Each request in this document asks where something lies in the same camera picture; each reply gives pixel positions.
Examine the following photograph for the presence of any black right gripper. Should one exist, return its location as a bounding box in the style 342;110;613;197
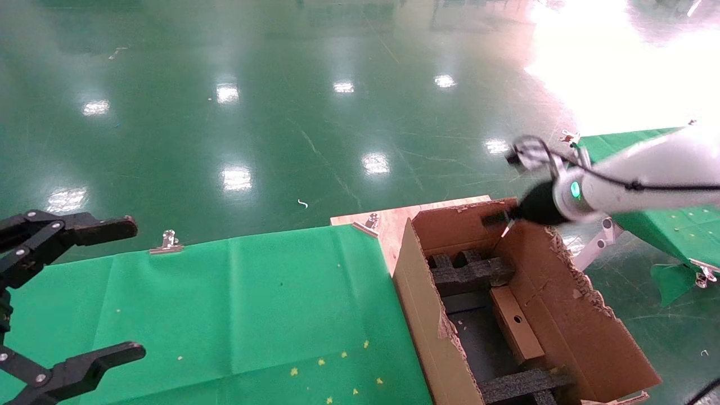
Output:
483;180;556;238

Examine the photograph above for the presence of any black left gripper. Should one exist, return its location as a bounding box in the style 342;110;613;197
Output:
0;210;147;405

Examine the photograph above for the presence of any thick black cable loop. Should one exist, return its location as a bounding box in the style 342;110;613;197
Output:
683;377;720;405

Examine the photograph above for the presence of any large open brown carton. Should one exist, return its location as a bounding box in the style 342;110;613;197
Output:
393;197;663;405

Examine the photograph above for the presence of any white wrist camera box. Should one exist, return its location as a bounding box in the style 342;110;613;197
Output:
506;135;563;173

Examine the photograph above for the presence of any black camera cable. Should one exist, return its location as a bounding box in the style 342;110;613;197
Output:
562;152;720;193

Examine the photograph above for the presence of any large green table cloth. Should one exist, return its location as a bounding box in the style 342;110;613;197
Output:
0;224;434;405

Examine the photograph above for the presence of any white metal table leg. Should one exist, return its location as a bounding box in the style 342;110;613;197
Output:
573;217;626;273

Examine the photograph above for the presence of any small brown cardboard box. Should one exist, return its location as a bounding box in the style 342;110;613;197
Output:
488;285;547;367

